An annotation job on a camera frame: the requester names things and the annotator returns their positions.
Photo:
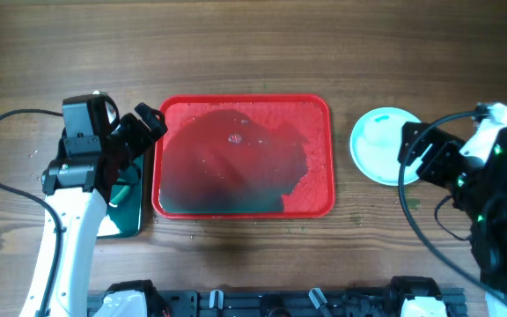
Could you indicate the white plate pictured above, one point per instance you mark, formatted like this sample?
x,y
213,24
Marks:
x,y
375,143

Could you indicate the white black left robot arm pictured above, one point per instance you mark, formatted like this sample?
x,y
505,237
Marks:
x,y
77,186

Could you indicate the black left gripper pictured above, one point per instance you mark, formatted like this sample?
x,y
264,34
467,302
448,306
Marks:
x,y
150,118

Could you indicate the red plastic tray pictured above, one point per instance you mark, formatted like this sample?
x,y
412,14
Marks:
x,y
244,156

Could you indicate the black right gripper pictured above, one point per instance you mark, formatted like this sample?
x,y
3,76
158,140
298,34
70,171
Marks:
x,y
437,143

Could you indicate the dark green water tray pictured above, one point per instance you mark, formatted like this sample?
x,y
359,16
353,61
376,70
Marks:
x,y
124,211

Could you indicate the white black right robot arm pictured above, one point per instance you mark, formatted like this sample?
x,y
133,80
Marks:
x,y
466,153

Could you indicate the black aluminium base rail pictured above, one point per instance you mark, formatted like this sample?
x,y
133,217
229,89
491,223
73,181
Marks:
x,y
353,302

